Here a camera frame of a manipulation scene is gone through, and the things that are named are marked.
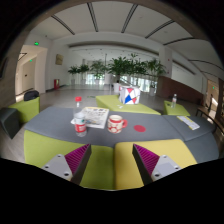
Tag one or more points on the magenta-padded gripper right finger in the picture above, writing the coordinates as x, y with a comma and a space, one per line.
163, 166

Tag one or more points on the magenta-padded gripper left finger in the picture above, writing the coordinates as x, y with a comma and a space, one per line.
59, 165

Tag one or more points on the clear red-capped water bottle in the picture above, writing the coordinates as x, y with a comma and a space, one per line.
80, 125

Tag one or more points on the small clear water bottle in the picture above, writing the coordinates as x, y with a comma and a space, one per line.
174, 101

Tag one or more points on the lime green seat cushion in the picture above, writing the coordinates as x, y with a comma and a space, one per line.
46, 150

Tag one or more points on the yellow seat cushion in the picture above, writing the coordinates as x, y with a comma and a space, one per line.
126, 170

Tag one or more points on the yellow and white leaflet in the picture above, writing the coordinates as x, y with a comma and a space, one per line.
188, 122

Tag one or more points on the small lime green ottoman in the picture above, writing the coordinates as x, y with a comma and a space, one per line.
178, 111

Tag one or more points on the printed magazine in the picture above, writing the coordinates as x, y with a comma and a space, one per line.
96, 117

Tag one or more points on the red and white patterned mug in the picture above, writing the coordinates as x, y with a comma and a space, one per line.
115, 124

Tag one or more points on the lime green ottoman with bag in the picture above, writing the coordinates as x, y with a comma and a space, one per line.
26, 110

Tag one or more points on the dark grey chair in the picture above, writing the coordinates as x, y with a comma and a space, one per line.
9, 121

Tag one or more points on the wooden bench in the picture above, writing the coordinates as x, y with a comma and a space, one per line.
208, 116

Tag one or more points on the black bag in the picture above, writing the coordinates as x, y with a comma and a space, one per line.
31, 95

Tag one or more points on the white box with coloured triangles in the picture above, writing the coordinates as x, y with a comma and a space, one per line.
130, 95

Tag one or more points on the low lime green table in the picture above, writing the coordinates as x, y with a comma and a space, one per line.
110, 103

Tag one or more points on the person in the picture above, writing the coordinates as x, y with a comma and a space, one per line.
211, 101

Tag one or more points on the red fire cabinet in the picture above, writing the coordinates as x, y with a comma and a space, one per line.
56, 84

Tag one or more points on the row of potted plants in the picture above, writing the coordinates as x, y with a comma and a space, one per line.
120, 66

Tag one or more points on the green exit sign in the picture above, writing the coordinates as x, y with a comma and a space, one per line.
36, 43

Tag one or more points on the framed wall picture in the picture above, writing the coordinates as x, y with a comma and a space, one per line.
59, 59

